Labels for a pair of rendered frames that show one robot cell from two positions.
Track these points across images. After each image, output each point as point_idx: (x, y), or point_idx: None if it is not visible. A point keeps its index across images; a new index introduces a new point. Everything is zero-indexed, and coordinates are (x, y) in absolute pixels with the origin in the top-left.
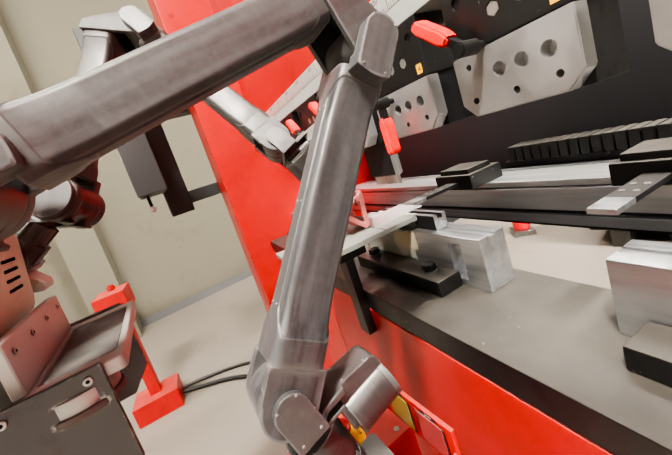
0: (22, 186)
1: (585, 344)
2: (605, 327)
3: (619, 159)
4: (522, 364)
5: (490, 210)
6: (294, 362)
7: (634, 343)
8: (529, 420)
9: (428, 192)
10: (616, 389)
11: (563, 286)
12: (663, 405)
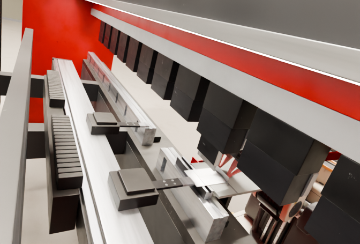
0: None
1: (160, 146)
2: (153, 146)
3: (114, 125)
4: (175, 149)
5: None
6: None
7: (159, 135)
8: None
9: (172, 185)
10: (164, 141)
11: (147, 157)
12: (161, 138)
